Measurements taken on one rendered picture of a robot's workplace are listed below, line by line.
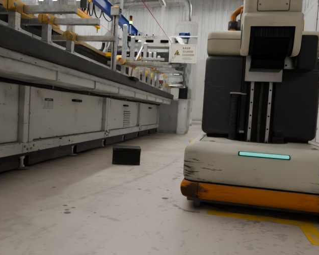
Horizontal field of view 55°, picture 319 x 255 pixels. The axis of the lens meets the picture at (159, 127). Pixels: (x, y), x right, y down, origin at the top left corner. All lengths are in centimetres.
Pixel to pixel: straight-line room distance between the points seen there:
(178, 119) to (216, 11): 749
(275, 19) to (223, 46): 36
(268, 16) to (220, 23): 1099
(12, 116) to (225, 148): 120
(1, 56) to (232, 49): 104
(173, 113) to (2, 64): 447
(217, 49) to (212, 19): 1077
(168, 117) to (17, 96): 407
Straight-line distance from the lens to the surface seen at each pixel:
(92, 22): 167
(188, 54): 560
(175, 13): 1256
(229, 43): 159
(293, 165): 126
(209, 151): 123
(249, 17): 131
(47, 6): 151
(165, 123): 571
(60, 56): 178
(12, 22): 153
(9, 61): 151
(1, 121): 184
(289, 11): 138
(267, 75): 148
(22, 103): 194
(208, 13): 1242
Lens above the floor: 39
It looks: 3 degrees down
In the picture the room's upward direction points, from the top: 3 degrees clockwise
